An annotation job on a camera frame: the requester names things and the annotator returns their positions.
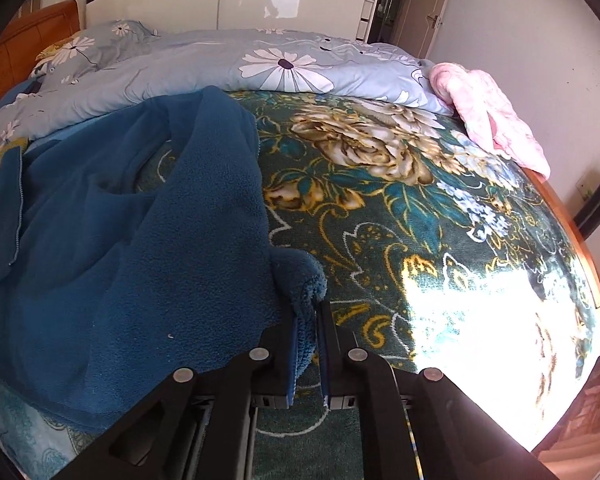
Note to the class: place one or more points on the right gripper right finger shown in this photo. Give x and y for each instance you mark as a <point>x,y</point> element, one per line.
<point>414,425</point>

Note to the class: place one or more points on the room door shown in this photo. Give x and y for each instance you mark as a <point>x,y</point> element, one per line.
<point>416,25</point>

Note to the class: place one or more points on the orange wooden headboard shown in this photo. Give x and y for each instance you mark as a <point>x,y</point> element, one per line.
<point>24,38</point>

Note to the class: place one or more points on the pink blanket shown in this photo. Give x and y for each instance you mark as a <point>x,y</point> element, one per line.
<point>489,117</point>

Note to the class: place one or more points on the light blue floral duvet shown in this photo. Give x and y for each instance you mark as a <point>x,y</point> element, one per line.
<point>118,64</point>

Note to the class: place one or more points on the teal floral bed blanket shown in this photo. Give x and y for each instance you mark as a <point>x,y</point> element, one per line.
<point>435,254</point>

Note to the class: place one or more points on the yellow floral pillow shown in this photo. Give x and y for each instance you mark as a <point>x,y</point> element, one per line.
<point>53,54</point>

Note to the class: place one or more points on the blue fleece zip jacket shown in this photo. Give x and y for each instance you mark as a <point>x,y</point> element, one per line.
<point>139,245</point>

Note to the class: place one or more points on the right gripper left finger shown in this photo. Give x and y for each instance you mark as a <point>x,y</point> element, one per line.
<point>198,426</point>

